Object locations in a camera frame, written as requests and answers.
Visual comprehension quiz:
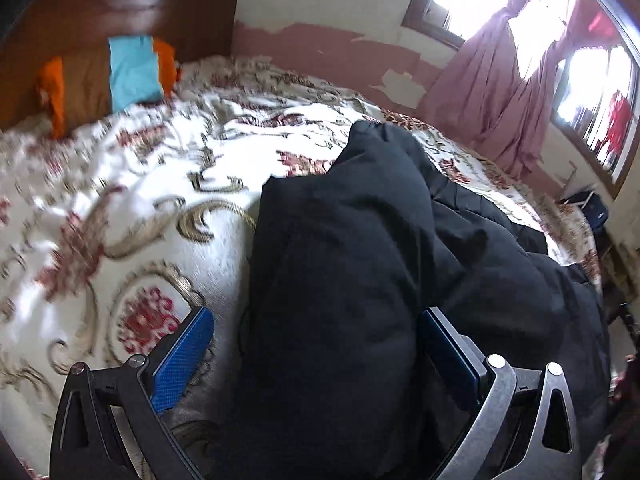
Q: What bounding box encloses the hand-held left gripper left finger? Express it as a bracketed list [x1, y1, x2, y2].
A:
[49, 305, 216, 480]

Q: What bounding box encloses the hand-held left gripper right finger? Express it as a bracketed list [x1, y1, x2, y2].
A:
[417, 307, 581, 480]

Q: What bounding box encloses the black padded jacket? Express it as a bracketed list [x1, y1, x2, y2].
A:
[215, 120, 613, 480]

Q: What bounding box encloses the floral bedspread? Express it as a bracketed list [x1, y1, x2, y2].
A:
[0, 55, 603, 480]

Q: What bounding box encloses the pink curtain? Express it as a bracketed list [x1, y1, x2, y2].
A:
[417, 0, 621, 181]

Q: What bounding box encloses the red hanging garment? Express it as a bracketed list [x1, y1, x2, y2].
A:
[602, 90, 634, 157]

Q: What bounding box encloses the orange and blue pillow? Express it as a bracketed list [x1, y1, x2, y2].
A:
[35, 34, 182, 140]

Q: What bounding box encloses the wooden headboard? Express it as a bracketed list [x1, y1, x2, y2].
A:
[0, 0, 240, 131]

